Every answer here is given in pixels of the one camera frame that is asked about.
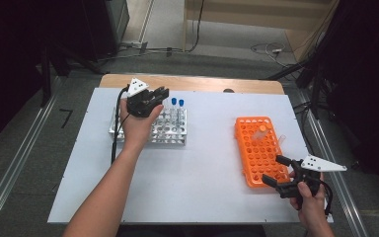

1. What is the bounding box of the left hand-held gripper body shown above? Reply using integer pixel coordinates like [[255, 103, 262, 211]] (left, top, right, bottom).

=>
[[125, 77, 161, 119]]

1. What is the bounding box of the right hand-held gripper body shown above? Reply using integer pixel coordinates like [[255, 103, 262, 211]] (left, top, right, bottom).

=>
[[274, 153, 348, 200]]

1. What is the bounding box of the blue capped test tube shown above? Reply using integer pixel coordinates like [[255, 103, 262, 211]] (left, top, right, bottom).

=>
[[170, 97, 179, 124], [178, 99, 186, 126]]

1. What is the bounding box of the orange plastic test tube rack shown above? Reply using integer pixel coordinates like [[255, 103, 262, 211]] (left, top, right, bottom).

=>
[[234, 116, 292, 190]]

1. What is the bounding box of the silver metal test tube rack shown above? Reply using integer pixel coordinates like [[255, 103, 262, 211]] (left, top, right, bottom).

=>
[[108, 106, 189, 146]]

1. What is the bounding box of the person's left hand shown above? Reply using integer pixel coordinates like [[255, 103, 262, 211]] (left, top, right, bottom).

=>
[[118, 98, 165, 151]]

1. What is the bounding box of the person's right hand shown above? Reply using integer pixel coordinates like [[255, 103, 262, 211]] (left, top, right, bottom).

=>
[[289, 171, 329, 231]]

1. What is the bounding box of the wooden table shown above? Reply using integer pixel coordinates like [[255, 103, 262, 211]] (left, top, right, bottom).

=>
[[98, 73, 285, 96]]

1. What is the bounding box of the grey power strip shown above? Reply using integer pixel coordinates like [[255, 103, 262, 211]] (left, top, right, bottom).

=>
[[122, 39, 150, 51]]

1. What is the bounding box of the white table board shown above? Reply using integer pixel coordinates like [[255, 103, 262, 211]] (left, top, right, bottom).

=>
[[47, 87, 334, 225]]

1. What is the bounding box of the black metal stand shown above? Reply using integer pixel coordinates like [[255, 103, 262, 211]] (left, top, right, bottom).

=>
[[265, 58, 325, 119]]

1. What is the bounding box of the black cabinet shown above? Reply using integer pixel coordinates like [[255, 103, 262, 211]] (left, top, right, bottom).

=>
[[105, 0, 131, 45]]

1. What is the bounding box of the beige wooden cabinet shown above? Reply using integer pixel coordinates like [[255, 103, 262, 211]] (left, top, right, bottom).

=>
[[183, 0, 340, 63]]

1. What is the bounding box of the dark curtain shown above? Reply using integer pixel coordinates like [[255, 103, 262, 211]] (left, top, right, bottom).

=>
[[309, 0, 379, 198], [0, 0, 107, 152]]

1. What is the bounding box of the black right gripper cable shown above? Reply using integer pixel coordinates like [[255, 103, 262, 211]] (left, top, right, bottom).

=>
[[319, 179, 334, 218]]

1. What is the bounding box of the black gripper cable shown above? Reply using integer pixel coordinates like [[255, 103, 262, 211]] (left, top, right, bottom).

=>
[[319, 179, 334, 218], [111, 84, 131, 165]]

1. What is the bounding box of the grey floor cable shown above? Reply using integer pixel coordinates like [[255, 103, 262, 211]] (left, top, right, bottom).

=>
[[98, 46, 185, 64]]

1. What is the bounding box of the aluminium floor rail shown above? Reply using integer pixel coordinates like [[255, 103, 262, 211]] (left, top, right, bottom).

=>
[[295, 88, 371, 237], [0, 77, 63, 237]]

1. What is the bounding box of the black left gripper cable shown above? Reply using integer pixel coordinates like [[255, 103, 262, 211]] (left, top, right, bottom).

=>
[[111, 84, 131, 165]]

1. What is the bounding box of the black hanging cable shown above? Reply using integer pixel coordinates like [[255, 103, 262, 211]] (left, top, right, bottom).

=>
[[189, 0, 205, 53]]

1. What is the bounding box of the white cable with plug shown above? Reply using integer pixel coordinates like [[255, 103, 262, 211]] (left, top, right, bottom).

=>
[[250, 41, 297, 68]]

